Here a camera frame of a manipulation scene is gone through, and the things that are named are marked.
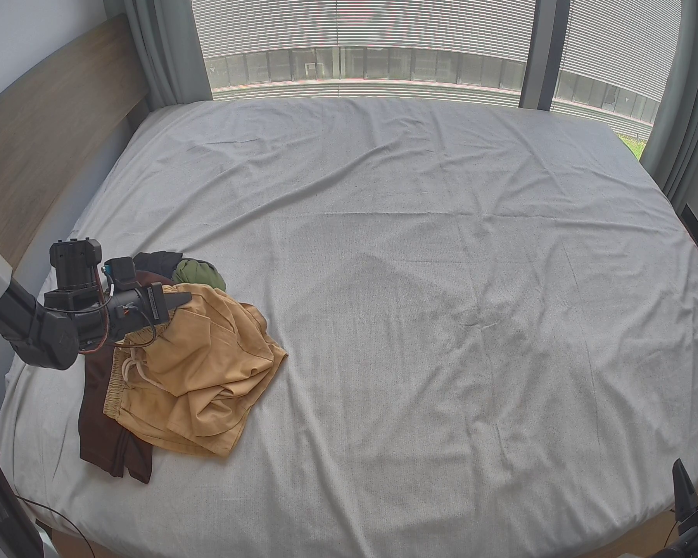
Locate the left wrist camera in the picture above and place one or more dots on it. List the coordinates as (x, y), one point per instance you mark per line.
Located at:
(122, 271)

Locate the window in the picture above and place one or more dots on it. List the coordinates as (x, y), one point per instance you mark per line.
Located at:
(544, 32)

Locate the bed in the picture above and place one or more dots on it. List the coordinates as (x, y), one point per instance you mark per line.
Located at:
(384, 224)

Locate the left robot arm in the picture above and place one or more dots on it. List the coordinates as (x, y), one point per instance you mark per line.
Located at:
(40, 329)

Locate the grey-green curtain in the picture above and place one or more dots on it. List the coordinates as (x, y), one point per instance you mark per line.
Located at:
(163, 38)
(692, 108)

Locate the tan shorts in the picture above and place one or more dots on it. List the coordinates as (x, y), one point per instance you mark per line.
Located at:
(209, 369)

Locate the green garment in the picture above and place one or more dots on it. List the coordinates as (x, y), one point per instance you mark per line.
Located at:
(200, 274)

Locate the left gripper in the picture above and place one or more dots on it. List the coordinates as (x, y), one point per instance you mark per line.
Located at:
(134, 311)

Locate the black garment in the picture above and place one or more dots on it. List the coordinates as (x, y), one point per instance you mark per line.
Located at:
(157, 260)

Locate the brown garment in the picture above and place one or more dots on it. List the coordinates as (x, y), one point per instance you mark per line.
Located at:
(102, 422)

